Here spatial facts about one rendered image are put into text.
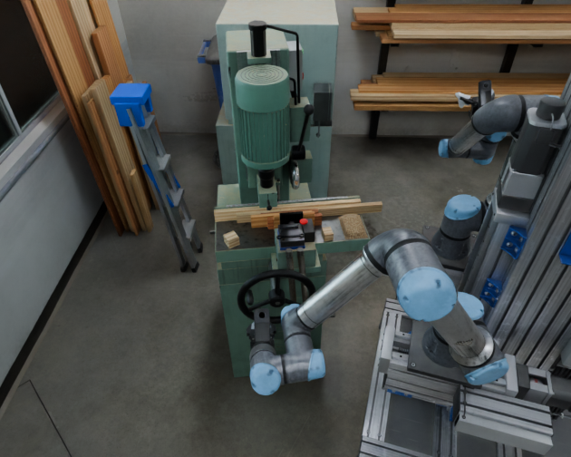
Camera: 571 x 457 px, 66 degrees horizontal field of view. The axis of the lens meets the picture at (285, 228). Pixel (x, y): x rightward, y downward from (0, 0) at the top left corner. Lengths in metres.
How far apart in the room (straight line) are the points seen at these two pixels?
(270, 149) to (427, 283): 0.78
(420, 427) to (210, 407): 0.98
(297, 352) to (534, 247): 0.73
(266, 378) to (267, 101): 0.82
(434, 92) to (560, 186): 2.44
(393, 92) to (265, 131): 2.20
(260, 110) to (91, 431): 1.69
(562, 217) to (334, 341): 1.49
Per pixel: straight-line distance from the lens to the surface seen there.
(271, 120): 1.48
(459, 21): 3.49
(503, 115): 1.57
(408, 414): 2.13
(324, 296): 1.18
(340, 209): 1.82
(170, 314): 2.71
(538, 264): 1.48
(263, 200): 1.69
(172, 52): 4.04
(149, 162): 2.43
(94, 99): 2.79
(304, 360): 1.18
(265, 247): 1.69
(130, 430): 2.39
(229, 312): 1.97
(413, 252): 1.01
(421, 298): 0.98
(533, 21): 3.67
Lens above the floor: 2.07
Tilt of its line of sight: 41 degrees down
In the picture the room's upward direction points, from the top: 1 degrees counter-clockwise
